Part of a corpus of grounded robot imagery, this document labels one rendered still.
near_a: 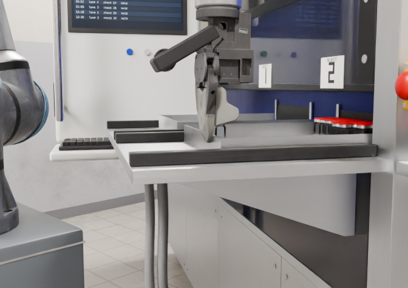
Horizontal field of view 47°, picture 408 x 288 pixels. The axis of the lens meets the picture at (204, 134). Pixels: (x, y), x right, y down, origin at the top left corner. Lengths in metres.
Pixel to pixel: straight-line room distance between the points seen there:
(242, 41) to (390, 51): 0.23
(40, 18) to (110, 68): 2.00
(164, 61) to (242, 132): 0.33
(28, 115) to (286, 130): 0.54
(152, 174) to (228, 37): 0.26
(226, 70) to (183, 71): 0.92
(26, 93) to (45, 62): 2.75
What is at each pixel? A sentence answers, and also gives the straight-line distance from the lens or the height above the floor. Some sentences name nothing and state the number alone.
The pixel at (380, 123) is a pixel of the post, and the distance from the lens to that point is 0.81.
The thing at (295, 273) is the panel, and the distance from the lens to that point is 1.15.
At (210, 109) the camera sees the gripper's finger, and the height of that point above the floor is 0.96.
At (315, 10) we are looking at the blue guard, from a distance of 1.02.
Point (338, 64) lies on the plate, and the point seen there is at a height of 1.03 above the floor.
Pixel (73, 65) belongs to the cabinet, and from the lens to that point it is 1.64.
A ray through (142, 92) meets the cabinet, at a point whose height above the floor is 0.97.
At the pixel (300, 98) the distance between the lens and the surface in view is 1.24.
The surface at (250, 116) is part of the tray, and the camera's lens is 1.37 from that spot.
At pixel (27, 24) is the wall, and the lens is 3.56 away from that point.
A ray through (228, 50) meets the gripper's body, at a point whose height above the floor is 1.05.
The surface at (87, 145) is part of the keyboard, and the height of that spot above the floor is 0.82.
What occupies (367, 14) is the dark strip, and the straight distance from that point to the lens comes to 0.85.
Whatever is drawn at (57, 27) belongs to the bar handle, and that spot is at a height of 1.18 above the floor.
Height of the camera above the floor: 1.00
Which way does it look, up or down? 6 degrees down
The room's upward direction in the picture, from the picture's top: straight up
